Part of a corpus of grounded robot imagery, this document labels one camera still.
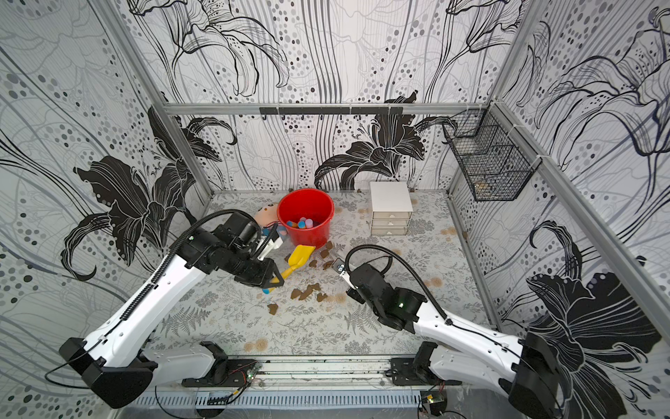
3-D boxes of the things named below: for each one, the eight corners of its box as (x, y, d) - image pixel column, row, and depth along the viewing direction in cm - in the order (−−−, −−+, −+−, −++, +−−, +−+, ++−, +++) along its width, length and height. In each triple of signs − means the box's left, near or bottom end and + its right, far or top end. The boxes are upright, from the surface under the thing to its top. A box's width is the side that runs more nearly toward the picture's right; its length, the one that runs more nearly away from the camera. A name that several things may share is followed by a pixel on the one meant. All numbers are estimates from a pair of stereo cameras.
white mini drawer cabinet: (371, 235, 105) (374, 213, 94) (367, 187, 123) (369, 164, 112) (406, 235, 105) (413, 213, 94) (397, 187, 123) (402, 163, 112)
